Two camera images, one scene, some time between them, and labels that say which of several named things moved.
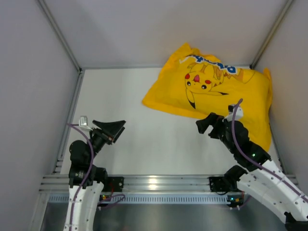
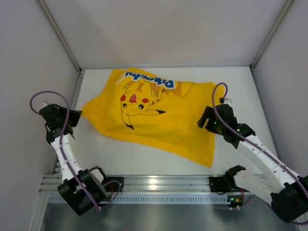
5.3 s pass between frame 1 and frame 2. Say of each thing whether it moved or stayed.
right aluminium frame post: stayed
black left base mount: stayed
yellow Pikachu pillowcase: moved
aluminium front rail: stayed
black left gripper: moved
